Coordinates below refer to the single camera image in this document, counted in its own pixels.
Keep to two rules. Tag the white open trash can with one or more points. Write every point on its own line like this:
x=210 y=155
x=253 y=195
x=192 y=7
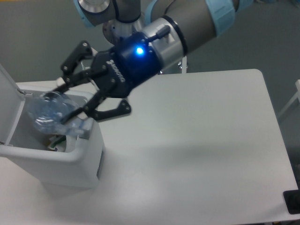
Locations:
x=75 y=162

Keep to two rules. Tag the black device at table edge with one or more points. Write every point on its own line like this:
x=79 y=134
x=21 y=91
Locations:
x=292 y=201

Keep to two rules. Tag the silver plastic wrapper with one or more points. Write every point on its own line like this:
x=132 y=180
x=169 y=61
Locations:
x=70 y=143

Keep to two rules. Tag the white frame at right edge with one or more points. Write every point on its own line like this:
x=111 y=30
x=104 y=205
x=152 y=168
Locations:
x=291 y=105

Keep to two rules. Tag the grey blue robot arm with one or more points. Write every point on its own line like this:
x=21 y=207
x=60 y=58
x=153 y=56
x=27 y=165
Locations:
x=170 y=35

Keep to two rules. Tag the clear plastic water bottle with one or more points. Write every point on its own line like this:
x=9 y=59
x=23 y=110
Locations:
x=48 y=110

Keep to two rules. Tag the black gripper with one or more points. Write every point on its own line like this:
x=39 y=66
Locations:
x=126 y=65

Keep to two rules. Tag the green white trash in can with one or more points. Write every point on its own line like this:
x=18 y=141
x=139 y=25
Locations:
x=57 y=143

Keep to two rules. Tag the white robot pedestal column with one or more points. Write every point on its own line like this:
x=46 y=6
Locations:
x=115 y=31

